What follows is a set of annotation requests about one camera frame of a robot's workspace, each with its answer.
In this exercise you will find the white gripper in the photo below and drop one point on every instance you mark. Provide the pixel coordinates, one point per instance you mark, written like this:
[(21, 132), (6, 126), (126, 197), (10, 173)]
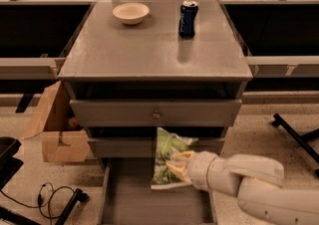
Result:
[(198, 170)]

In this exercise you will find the green jalapeno chip bag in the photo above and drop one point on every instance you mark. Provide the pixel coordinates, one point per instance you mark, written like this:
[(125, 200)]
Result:
[(168, 143)]

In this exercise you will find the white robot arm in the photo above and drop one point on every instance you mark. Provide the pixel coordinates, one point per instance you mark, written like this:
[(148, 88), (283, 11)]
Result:
[(255, 181)]

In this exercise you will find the grey open bottom drawer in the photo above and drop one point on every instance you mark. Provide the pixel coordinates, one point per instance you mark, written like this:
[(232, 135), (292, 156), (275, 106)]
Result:
[(129, 199)]

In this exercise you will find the grey middle drawer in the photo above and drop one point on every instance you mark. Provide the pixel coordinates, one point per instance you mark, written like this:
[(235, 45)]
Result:
[(138, 147)]

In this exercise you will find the grey top drawer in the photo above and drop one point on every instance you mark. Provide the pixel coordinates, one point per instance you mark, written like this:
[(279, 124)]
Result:
[(155, 113)]

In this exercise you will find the grey drawer cabinet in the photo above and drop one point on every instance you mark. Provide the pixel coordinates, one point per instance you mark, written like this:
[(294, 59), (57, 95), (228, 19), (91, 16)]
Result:
[(150, 61)]

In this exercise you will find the black chair base leg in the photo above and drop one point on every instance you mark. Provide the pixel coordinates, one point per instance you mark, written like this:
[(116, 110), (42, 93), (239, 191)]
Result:
[(301, 139)]

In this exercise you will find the cardboard box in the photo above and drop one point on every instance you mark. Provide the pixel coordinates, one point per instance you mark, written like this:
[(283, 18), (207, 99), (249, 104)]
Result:
[(53, 121)]

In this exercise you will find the blue soda can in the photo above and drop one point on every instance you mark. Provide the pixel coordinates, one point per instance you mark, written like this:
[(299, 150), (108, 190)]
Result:
[(188, 11)]

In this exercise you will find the white bowl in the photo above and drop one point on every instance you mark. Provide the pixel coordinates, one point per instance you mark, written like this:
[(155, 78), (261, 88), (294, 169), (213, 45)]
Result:
[(131, 13)]

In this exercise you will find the black bin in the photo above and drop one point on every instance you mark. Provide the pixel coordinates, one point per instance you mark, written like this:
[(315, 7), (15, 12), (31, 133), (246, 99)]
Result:
[(9, 165)]

